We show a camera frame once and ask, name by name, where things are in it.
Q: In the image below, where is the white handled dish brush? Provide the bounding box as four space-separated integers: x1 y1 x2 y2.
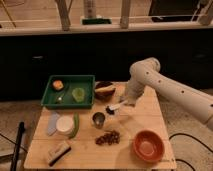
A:
105 101 125 115

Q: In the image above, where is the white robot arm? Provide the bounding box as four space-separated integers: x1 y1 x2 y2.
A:
121 57 213 131

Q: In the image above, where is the small metal cup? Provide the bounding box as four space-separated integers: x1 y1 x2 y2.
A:
92 112 105 129

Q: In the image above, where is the white paper cup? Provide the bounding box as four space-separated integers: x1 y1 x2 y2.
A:
56 116 74 135

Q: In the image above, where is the wooden scrub brush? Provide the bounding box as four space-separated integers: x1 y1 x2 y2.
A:
47 141 71 166

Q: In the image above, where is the banana in bowl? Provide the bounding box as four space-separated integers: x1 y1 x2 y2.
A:
95 85 115 93

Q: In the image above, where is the dark wooden bowl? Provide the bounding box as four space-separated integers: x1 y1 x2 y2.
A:
95 81 116 101

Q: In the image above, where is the bunch of dark grapes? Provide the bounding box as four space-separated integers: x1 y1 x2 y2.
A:
95 130 120 145

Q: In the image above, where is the green plastic tray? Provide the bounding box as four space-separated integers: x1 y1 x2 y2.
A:
41 75 95 109

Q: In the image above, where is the orange plastic bowl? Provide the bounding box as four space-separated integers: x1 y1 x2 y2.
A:
132 130 165 163

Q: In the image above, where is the green leafy vegetable toy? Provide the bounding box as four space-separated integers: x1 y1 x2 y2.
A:
72 88 85 103

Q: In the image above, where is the green chili pepper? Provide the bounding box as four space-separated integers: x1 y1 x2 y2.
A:
69 114 79 139

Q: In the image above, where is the small spoon in tray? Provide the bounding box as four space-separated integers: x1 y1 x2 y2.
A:
55 94 64 104

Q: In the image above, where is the orange fruit toy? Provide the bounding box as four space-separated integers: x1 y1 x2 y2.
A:
52 80 64 91

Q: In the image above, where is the light blue cloth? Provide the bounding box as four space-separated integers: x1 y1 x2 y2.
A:
46 111 60 136

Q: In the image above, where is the green box on shelf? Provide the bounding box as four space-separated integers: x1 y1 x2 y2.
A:
82 18 112 25

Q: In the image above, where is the black pole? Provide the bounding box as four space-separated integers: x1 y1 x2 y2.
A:
10 122 25 171

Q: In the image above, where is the black cable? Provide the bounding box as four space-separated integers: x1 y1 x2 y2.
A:
168 132 213 171

